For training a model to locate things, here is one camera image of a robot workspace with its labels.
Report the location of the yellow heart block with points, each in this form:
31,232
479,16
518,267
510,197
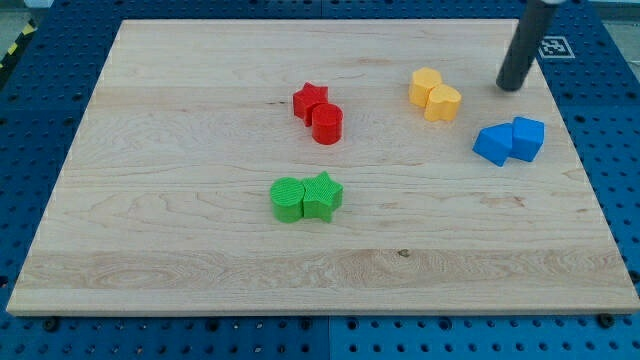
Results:
443,103

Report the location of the red star block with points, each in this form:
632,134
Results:
305,99

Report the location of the black board stop bolt left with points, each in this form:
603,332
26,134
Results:
51,324

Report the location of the yellow hexagon block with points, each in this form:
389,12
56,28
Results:
422,82

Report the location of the red cylinder block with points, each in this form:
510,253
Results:
327,123

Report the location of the blue triangular block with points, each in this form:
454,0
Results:
494,143

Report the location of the green star block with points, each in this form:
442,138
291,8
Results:
322,197

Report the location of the blue cube block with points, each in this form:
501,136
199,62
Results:
527,138

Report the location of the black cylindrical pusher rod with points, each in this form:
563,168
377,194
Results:
531,29

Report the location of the light wooden board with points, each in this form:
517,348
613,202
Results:
162,206

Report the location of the black board stop bolt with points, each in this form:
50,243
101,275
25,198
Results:
51,324
605,320

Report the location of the white fiducial marker tag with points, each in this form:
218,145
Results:
555,47

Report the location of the green cylinder block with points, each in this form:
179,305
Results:
286,196

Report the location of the black board stop bolt right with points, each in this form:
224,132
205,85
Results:
605,320

